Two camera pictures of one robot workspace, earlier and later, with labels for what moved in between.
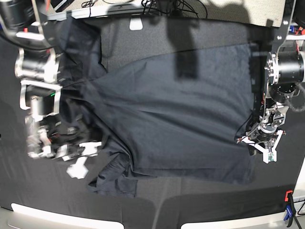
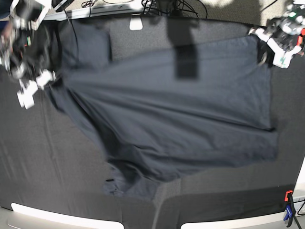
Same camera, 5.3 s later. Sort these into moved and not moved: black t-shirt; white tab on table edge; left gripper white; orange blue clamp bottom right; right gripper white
Moved: right gripper white; left gripper white; black t-shirt
Not moved: white tab on table edge; orange blue clamp bottom right
